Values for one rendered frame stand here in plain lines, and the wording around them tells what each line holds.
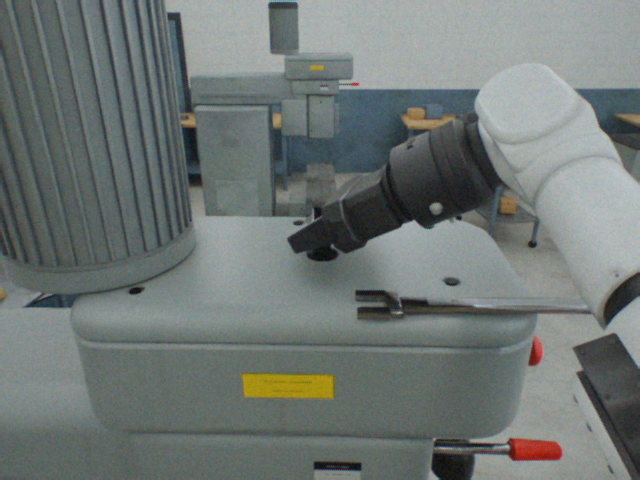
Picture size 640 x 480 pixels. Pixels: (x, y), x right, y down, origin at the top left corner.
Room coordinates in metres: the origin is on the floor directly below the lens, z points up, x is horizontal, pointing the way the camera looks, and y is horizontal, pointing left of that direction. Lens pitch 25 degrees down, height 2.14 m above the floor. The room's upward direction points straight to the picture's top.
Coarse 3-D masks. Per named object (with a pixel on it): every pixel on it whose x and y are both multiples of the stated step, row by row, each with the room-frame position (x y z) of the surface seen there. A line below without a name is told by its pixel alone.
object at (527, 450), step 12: (444, 444) 0.40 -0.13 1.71; (456, 444) 0.40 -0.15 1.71; (468, 444) 0.40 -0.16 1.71; (480, 444) 0.40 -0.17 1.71; (492, 444) 0.40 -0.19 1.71; (504, 444) 0.40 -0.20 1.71; (516, 444) 0.39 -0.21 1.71; (528, 444) 0.39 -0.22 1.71; (540, 444) 0.39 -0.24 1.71; (552, 444) 0.39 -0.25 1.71; (516, 456) 0.38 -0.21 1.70; (528, 456) 0.38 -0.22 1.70; (540, 456) 0.38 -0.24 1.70; (552, 456) 0.38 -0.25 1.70
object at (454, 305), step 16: (400, 304) 0.38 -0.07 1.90; (416, 304) 0.38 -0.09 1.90; (432, 304) 0.38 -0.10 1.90; (448, 304) 0.38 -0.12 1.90; (464, 304) 0.38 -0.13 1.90; (480, 304) 0.38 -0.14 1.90; (496, 304) 0.38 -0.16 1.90; (512, 304) 0.38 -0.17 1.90; (528, 304) 0.38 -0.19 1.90; (544, 304) 0.38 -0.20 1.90; (560, 304) 0.38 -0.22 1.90; (576, 304) 0.38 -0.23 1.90
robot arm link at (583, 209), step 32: (544, 192) 0.33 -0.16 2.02; (576, 192) 0.31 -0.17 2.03; (608, 192) 0.30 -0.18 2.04; (544, 224) 0.33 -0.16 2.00; (576, 224) 0.29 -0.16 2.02; (608, 224) 0.27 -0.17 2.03; (576, 256) 0.27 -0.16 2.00; (608, 256) 0.25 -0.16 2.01; (576, 288) 0.27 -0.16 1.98; (608, 288) 0.24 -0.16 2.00; (608, 320) 0.24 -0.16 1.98; (576, 352) 0.22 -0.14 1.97; (608, 352) 0.21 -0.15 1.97; (608, 384) 0.20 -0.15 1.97
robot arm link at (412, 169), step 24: (408, 144) 0.46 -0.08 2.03; (384, 168) 0.47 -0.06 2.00; (408, 168) 0.44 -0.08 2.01; (432, 168) 0.43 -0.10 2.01; (336, 192) 0.50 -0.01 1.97; (360, 192) 0.45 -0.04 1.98; (384, 192) 0.45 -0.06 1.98; (408, 192) 0.43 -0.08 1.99; (432, 192) 0.42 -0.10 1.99; (336, 216) 0.44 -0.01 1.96; (360, 216) 0.44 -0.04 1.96; (384, 216) 0.44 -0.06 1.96; (408, 216) 0.46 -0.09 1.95; (432, 216) 0.43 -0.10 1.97; (336, 240) 0.43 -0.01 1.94; (360, 240) 0.44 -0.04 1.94
